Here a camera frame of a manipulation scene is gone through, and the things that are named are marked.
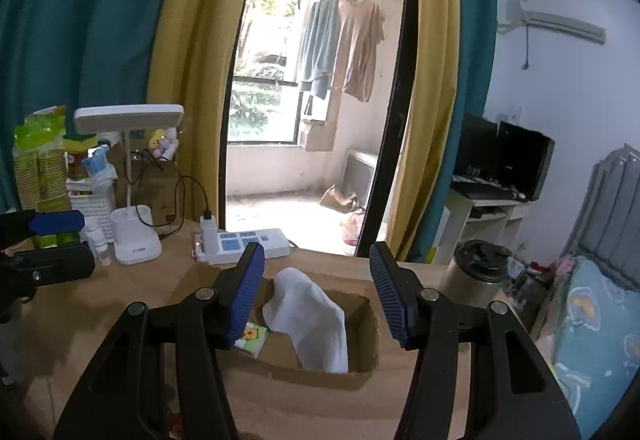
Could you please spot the brown cardboard box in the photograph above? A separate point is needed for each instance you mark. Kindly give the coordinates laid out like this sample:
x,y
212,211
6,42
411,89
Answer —
x,y
160,200

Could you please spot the stainless steel tumbler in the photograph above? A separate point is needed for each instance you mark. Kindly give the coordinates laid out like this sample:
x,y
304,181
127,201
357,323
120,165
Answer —
x,y
475,280

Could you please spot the blue printed blanket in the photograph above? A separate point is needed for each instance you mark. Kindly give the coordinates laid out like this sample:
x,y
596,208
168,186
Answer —
x,y
595,335

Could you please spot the grey balcony cabinet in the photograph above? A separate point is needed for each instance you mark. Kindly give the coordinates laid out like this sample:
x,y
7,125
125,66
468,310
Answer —
x,y
357,177

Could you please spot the black computer monitor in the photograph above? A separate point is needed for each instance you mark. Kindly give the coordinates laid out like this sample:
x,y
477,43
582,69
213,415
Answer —
x,y
522,159
475,144

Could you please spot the green paper cup pack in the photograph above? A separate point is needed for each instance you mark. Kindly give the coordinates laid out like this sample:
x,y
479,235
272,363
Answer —
x,y
40,169

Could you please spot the black keyboard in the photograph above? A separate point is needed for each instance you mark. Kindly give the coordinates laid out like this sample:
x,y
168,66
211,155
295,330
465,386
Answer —
x,y
485,191

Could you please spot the small white bottles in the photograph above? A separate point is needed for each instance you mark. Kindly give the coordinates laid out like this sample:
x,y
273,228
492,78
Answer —
x,y
97,242

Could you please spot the balcony window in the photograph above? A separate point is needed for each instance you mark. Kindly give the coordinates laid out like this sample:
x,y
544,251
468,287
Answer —
x,y
260,69

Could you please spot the small duck print tissue packet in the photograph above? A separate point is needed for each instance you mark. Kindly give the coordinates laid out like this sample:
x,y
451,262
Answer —
x,y
252,342

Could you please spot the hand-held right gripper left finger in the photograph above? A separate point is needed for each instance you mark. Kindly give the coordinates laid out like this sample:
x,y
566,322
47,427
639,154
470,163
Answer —
x,y
247,290

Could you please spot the white air conditioner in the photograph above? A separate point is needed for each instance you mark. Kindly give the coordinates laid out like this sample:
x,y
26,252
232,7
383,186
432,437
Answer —
x,y
560,22

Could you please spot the brown paper bag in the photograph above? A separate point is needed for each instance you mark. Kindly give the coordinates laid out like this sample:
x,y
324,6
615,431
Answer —
x,y
337,200

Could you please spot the hanging beige shirt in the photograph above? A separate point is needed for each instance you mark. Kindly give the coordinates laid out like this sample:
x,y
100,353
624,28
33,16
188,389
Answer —
x,y
360,49

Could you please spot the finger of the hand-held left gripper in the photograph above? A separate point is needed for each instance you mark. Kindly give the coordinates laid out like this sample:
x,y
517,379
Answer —
x,y
55,265
55,222

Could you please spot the black sliding door frame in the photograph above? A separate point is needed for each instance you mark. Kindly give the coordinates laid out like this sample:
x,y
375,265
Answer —
x,y
400,94

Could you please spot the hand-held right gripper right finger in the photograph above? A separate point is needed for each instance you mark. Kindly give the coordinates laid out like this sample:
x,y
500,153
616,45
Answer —
x,y
387,292

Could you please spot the white perforated plastic basket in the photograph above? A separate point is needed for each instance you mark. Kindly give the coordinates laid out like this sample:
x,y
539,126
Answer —
x,y
95,207

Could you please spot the white charger plug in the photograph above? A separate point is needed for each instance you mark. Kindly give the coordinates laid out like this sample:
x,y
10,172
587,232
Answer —
x,y
209,235

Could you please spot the white towel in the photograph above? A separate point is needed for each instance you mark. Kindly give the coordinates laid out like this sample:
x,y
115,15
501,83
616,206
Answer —
x,y
310,320

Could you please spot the small pastel plush toy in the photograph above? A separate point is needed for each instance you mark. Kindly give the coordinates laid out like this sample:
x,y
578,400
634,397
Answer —
x,y
162,142

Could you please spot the white computer desk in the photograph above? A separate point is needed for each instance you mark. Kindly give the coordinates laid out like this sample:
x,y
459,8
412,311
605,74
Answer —
x,y
457,220

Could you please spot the teal curtain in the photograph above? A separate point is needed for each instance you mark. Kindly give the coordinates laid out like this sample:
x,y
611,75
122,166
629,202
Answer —
x,y
472,69
90,19

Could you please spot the grey bed headboard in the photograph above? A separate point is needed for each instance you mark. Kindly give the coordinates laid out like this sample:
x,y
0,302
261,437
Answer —
x,y
605,210

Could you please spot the white desk lamp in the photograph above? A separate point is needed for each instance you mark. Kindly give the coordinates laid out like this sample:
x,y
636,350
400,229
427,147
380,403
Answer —
x,y
135,240

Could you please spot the hanging blue-grey towel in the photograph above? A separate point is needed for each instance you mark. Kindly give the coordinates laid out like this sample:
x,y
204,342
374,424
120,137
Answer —
x,y
317,44

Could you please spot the white power strip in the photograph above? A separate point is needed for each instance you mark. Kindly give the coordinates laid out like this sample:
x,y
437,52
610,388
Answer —
x,y
260,242

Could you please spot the yellow curtain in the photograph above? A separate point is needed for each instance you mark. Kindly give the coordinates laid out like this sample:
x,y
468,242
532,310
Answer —
x,y
435,69
200,44

